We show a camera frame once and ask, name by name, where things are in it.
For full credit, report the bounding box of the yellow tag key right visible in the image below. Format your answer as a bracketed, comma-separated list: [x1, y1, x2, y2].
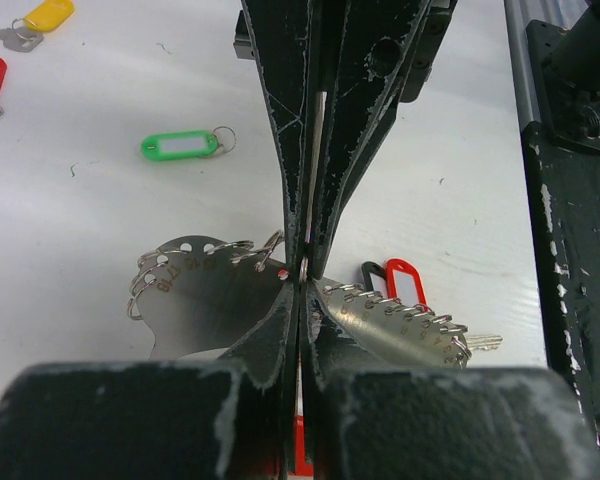
[0, 0, 75, 53]

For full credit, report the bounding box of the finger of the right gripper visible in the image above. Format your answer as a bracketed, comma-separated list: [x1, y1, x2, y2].
[309, 1, 456, 279]
[242, 0, 320, 280]

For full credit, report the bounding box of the green key tag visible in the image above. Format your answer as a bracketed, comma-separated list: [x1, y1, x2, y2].
[140, 126, 237, 162]

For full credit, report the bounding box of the aluminium frame rail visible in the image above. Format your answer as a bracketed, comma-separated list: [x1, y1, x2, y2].
[504, 0, 546, 130]

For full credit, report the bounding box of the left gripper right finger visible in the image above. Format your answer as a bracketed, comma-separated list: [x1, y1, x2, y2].
[299, 284, 600, 479]

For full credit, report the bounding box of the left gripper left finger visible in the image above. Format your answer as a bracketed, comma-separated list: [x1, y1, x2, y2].
[0, 285, 298, 479]

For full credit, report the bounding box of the black key tag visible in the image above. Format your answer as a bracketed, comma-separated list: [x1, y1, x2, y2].
[361, 261, 388, 297]

